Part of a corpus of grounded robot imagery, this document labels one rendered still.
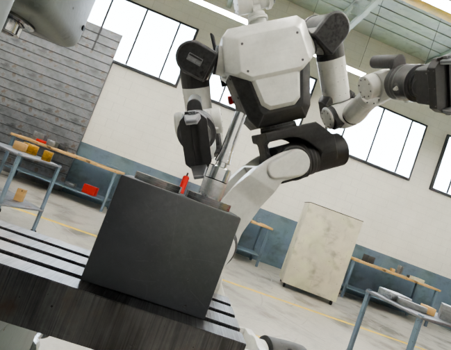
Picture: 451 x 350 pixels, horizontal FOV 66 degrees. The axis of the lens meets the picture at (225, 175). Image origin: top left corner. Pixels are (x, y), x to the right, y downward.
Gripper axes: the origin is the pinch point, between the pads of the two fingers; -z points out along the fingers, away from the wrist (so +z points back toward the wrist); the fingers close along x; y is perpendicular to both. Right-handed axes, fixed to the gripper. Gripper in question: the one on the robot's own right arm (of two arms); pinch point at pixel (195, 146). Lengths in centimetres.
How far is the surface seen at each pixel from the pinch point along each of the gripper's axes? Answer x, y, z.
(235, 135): 1.7, 7.8, -1.4
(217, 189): -7.0, 3.2, -6.3
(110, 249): -12.2, -15.5, -14.5
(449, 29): 6, 532, 709
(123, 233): -10.0, -13.2, -13.5
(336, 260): -358, 198, 453
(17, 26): 24.8, -29.5, 5.3
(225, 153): -1.2, 5.6, -2.9
